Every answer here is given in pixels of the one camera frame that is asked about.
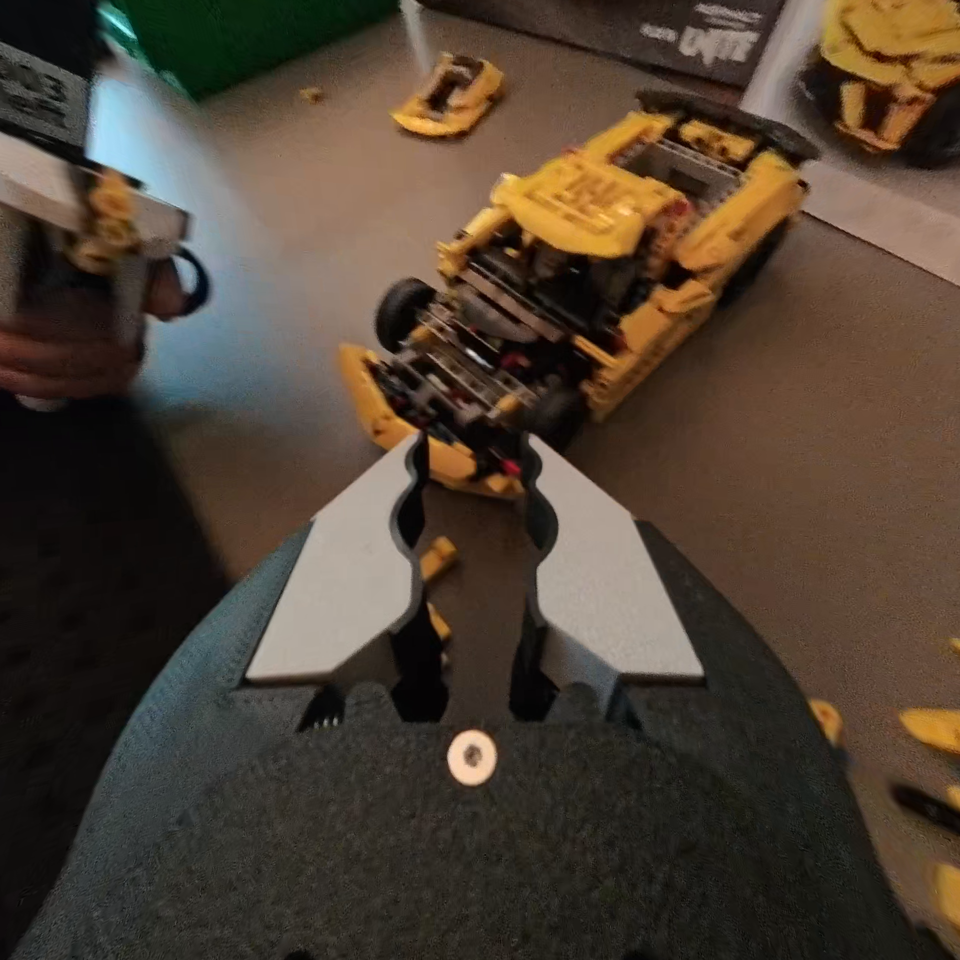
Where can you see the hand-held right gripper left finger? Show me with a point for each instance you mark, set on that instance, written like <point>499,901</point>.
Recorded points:
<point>337,592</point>

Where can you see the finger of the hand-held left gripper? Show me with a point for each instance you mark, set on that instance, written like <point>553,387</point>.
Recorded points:
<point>37,180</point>

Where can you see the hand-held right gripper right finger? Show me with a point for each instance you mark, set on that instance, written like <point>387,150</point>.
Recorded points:
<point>607,592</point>

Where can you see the yellow brick beam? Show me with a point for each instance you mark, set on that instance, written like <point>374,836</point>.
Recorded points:
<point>109,217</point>

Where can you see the pile of small bricks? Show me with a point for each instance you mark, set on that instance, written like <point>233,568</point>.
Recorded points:
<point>930,731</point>

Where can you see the yellow toy brick car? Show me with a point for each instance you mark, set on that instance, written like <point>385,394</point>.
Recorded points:
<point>585,210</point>

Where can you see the person's left hand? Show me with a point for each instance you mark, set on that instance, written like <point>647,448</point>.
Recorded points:
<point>60,367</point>

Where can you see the yellow angled brick piece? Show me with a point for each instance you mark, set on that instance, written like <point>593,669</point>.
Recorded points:
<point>439,559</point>

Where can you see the green plastic bin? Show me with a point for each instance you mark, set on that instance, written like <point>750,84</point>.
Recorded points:
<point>247,37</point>

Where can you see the yellow car roof assembly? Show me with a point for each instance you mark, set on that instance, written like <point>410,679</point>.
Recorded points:
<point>420,116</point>

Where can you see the toy car packaging box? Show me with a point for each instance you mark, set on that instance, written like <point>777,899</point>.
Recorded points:
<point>675,30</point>

